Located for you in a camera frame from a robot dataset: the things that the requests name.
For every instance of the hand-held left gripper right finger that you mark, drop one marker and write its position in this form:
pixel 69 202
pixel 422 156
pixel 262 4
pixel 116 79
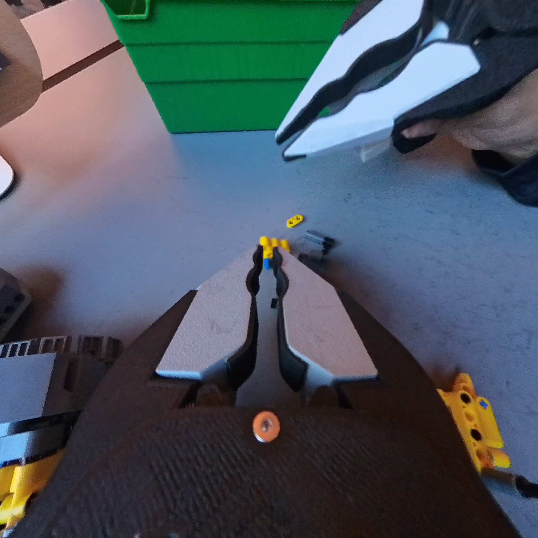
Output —
pixel 323 332

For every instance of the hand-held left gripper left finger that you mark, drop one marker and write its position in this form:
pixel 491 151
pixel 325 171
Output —
pixel 210 332

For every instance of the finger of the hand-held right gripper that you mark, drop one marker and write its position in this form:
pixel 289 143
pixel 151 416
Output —
pixel 378 113
pixel 357 38

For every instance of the small yellow black brick assembly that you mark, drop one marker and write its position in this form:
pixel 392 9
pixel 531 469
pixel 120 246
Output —
pixel 317 239

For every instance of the yellow clip with blue pin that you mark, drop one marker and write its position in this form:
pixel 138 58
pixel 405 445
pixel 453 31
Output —
pixel 267 248

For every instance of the green plastic bin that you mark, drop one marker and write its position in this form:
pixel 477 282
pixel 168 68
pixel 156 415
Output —
pixel 231 63

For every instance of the toy brick robot model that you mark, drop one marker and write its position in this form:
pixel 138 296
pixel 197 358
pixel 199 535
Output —
pixel 38 378

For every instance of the person's right forearm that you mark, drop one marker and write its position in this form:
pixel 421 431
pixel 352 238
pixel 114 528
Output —
pixel 517 180

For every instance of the grey desk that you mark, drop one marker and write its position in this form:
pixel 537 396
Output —
pixel 168 201

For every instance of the person's right hand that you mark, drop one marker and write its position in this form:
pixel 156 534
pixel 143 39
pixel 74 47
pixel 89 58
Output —
pixel 504 122

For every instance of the yellow two-hole piece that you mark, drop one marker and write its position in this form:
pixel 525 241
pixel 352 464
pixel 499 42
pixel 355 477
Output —
pixel 295 221

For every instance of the yellow brick beam assembly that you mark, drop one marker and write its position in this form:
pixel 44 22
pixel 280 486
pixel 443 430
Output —
pixel 475 416

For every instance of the wooden instruction sheet board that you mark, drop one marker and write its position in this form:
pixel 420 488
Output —
pixel 17 63

